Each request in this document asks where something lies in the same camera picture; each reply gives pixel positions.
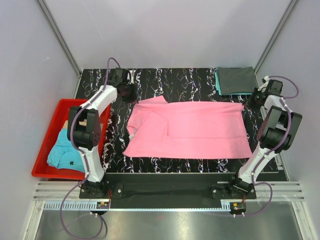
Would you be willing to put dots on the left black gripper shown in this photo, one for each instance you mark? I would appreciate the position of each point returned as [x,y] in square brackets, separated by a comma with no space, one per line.
[133,98]

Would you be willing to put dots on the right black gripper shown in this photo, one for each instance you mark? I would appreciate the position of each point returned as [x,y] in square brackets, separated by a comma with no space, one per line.
[252,105]

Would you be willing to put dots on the pink t shirt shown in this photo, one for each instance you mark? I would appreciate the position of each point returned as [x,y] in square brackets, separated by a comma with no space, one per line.
[187,130]

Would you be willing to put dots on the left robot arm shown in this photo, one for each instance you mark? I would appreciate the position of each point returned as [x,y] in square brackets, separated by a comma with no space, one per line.
[84,128]

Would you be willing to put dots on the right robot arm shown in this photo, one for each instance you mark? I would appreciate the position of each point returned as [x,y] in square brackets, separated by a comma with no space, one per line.
[275,135]

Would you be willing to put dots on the folded dark grey t shirt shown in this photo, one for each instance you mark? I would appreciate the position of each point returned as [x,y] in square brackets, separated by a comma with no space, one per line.
[237,79]

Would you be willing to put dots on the folded teal t shirt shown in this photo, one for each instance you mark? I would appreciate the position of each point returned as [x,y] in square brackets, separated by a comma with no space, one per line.
[218,88]

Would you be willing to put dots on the beige t shirt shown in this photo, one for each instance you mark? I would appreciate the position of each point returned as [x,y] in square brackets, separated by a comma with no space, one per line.
[66,123]

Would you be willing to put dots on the light blue t shirt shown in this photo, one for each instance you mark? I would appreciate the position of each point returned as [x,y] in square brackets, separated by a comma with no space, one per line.
[63,155]

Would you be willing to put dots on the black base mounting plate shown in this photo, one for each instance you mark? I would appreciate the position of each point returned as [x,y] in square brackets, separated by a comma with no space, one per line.
[164,191]

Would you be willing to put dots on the red plastic bin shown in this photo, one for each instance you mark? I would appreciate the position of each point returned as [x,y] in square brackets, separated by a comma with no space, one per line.
[41,169]

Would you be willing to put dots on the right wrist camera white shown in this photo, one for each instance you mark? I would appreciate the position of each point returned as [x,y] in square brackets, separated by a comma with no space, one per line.
[265,82]

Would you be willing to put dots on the left aluminium frame post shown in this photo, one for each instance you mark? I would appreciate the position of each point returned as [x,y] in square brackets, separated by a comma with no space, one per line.
[58,35]

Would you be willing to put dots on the aluminium frame post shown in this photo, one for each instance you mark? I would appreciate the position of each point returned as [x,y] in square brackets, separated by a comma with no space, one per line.
[277,31]
[58,35]

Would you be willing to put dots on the right aluminium frame post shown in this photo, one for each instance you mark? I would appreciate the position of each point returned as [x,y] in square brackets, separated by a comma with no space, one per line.
[277,31]

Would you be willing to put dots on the slotted cable duct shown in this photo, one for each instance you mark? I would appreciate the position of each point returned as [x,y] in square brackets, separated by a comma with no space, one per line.
[98,206]

